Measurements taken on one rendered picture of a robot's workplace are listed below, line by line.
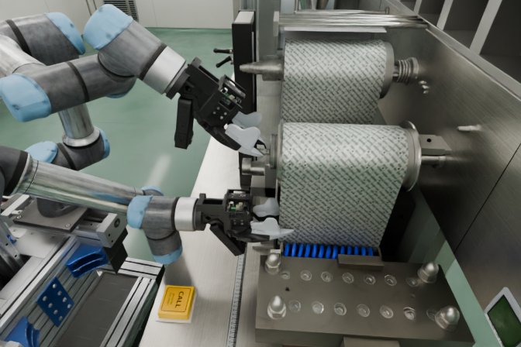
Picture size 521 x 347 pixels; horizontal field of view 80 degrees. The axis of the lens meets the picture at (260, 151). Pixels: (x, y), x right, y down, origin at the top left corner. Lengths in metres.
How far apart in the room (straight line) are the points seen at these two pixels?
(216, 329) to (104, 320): 0.98
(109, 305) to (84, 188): 1.03
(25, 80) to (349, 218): 0.64
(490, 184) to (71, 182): 0.80
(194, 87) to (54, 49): 0.51
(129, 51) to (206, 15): 5.80
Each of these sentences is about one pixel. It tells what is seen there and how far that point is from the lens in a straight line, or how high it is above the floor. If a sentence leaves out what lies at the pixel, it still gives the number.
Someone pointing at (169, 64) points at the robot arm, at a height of 1.45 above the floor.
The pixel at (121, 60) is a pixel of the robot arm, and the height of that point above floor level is 1.46.
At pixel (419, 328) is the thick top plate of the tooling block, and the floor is 1.03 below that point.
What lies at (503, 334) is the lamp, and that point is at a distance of 0.61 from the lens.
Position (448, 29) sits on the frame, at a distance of 0.81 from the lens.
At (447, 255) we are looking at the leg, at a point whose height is 0.83.
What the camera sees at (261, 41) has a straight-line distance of 1.57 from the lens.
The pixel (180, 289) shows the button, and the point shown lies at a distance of 0.84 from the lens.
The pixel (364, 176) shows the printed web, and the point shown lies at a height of 1.24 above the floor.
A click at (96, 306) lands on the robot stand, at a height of 0.21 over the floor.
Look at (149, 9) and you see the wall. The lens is 6.62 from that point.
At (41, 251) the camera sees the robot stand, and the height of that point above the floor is 0.73.
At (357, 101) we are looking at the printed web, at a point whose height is 1.29.
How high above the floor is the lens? 1.64
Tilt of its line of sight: 36 degrees down
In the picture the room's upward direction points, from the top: straight up
